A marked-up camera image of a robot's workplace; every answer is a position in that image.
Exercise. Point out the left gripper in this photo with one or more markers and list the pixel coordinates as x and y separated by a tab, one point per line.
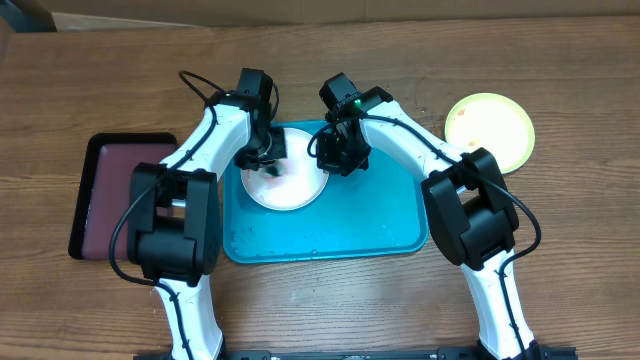
275	151

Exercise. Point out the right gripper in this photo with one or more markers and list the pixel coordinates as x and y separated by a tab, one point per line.
331	164

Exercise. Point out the white plate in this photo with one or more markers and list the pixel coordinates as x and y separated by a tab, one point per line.
302	183

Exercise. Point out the green rimmed plate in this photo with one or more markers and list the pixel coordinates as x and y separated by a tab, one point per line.
493	122

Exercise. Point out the green dish sponge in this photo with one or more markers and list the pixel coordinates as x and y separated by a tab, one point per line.
274	170

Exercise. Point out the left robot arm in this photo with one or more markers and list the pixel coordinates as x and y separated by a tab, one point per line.
173	224

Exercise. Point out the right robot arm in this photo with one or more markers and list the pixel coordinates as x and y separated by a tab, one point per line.
471	215

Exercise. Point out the teal plastic serving tray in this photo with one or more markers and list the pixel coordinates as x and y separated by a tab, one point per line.
379	211

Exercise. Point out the black tray with red liquid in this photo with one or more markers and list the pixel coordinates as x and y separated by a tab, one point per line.
104	188

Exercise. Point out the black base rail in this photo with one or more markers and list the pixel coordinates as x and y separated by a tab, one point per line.
443	353

